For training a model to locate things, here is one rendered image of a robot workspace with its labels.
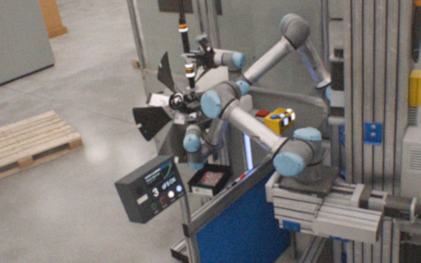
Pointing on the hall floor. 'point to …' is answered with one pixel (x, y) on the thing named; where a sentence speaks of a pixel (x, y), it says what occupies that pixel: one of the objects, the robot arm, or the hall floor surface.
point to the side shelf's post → (244, 151)
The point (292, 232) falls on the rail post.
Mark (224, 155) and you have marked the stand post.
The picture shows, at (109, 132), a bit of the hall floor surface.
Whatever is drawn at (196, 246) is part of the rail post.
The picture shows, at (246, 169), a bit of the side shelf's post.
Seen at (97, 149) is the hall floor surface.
